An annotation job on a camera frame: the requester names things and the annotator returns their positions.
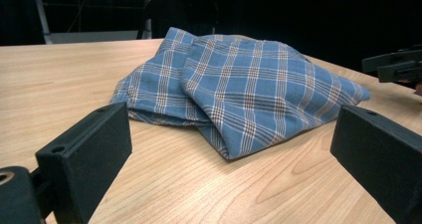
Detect white metal desk frame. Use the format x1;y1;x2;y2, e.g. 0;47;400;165
23;0;177;45

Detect blue plaid shirt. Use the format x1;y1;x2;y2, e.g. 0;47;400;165
109;26;371;161

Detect black folding chair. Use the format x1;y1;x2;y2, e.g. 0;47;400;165
136;0;221;40

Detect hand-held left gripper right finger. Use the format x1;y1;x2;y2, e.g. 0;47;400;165
330;105;422;224

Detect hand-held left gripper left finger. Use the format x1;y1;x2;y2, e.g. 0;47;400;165
35;102;133;224

